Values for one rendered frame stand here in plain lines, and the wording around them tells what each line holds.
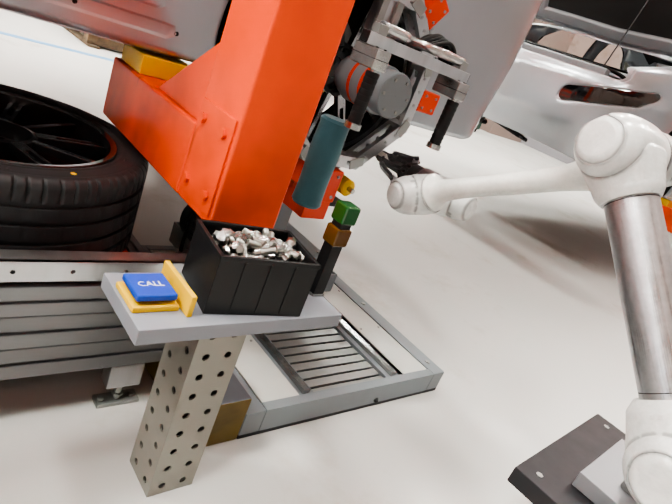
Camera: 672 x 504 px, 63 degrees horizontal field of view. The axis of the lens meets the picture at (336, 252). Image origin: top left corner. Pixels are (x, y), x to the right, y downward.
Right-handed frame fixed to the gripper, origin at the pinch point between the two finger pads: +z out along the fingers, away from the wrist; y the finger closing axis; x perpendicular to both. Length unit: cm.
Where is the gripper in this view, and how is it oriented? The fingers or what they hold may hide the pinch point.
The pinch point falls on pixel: (379, 154)
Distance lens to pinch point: 187.4
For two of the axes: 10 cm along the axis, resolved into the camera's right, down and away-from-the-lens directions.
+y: 7.7, -5.9, 2.3
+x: -2.6, -6.3, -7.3
